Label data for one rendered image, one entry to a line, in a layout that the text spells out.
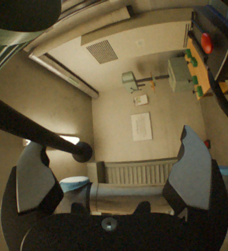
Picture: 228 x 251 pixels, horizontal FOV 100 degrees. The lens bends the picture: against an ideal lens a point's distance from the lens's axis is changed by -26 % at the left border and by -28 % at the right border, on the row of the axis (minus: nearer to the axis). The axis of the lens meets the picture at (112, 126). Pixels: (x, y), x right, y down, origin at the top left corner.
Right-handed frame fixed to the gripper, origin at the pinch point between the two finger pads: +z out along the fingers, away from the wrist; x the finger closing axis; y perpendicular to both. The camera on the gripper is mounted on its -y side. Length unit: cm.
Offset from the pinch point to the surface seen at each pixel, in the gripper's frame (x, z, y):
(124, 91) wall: 23, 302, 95
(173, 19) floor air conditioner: 68, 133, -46
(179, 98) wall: 147, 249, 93
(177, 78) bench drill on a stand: 101, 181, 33
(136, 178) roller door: 40, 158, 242
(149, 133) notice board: 72, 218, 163
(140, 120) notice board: 55, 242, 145
